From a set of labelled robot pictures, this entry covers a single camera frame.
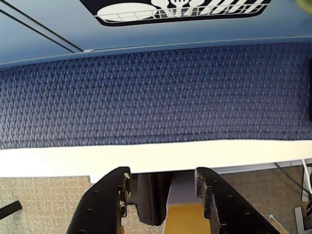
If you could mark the white metal frame leg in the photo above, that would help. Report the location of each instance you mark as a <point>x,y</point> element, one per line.
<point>305,180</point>

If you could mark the grey metal bracket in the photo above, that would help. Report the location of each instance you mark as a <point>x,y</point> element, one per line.
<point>300,219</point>

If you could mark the blue woven mat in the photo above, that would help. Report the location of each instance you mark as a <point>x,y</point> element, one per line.
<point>156,97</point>

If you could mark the yellow wooden box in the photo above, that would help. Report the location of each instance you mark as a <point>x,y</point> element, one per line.
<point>184,219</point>

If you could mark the black hanging cloth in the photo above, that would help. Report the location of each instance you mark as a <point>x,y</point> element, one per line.
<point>151,200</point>

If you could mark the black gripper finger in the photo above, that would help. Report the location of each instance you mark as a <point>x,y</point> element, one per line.
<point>102,207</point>
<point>231,209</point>

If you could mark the black white dish rack sticker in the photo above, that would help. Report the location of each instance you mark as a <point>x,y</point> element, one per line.
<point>136,19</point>

